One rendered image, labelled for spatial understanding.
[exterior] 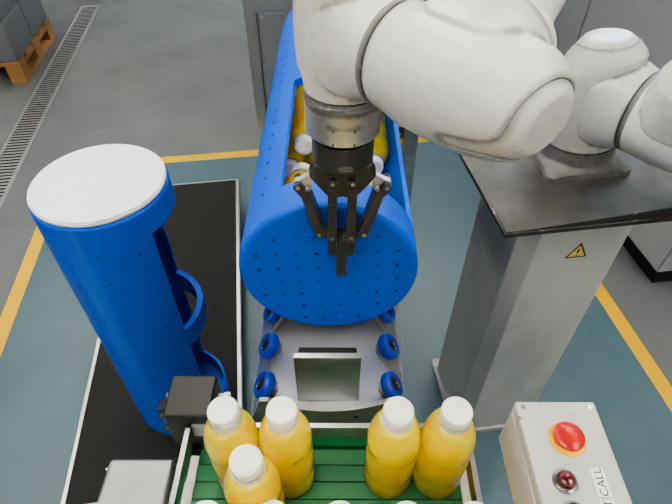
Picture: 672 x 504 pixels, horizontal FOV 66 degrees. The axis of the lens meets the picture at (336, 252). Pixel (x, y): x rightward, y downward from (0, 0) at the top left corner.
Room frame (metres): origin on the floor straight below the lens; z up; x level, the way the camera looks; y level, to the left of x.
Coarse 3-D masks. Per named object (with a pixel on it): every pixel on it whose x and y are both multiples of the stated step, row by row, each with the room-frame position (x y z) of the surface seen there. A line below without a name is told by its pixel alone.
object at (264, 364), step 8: (280, 320) 0.57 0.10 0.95; (264, 328) 0.58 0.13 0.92; (272, 328) 0.56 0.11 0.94; (280, 344) 0.51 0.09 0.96; (280, 352) 0.50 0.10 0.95; (264, 360) 0.50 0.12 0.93; (272, 360) 0.49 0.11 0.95; (264, 368) 0.48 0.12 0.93; (272, 392) 0.42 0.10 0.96; (256, 400) 0.43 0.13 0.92
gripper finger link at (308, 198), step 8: (296, 176) 0.54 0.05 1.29; (296, 184) 0.52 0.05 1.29; (296, 192) 0.52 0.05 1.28; (304, 192) 0.52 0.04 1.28; (312, 192) 0.54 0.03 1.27; (304, 200) 0.52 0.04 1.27; (312, 200) 0.53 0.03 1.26; (312, 208) 0.52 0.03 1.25; (312, 216) 0.52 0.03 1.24; (320, 216) 0.54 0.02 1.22; (312, 224) 0.52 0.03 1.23; (320, 224) 0.52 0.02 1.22; (320, 232) 0.52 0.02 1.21
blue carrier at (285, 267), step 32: (288, 32) 1.26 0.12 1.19; (288, 64) 1.06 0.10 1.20; (288, 96) 0.90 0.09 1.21; (288, 128) 0.79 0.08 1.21; (256, 192) 0.66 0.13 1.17; (288, 192) 0.60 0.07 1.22; (320, 192) 0.58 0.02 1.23; (256, 224) 0.56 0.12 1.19; (288, 224) 0.55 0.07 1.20; (384, 224) 0.55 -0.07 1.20; (256, 256) 0.56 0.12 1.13; (288, 256) 0.55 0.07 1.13; (320, 256) 0.55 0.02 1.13; (352, 256) 0.55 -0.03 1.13; (384, 256) 0.55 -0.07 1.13; (416, 256) 0.56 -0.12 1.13; (256, 288) 0.55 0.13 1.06; (288, 288) 0.55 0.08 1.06; (320, 288) 0.55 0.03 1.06; (352, 288) 0.55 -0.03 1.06; (384, 288) 0.55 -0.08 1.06; (320, 320) 0.55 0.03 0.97; (352, 320) 0.55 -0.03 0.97
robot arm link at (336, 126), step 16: (304, 96) 0.52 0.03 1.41; (320, 112) 0.50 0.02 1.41; (336, 112) 0.49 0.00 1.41; (352, 112) 0.49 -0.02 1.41; (368, 112) 0.50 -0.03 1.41; (320, 128) 0.50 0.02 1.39; (336, 128) 0.49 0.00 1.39; (352, 128) 0.49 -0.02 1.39; (368, 128) 0.50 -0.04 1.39; (336, 144) 0.49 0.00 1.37; (352, 144) 0.49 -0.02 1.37
